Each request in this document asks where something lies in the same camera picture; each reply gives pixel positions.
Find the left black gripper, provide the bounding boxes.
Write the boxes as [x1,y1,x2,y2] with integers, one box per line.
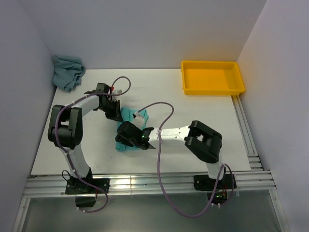
[98,99,123,122]

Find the teal green t-shirt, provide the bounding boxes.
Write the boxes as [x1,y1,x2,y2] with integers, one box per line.
[115,107,149,152]

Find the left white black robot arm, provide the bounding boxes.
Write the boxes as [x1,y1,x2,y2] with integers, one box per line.
[47,83,124,213]

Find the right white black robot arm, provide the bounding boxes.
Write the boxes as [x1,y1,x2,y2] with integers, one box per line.
[115,120,237,191]

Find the crumpled grey-blue t-shirt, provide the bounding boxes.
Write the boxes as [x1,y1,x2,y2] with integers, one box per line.
[52,55,85,92]

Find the yellow plastic tray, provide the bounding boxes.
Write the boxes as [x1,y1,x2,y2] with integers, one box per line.
[181,60,245,96]

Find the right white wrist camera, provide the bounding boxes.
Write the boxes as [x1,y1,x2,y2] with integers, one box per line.
[132,112,145,129]

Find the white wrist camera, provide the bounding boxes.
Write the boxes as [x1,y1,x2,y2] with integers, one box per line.
[112,89,123,95]
[132,112,145,129]

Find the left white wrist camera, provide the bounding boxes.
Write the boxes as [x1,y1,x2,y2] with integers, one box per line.
[112,89,123,95]

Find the aluminium front rail frame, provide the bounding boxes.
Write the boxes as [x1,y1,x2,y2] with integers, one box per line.
[13,171,290,232]

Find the aluminium right side rail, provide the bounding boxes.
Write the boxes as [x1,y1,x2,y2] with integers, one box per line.
[232,96,276,190]

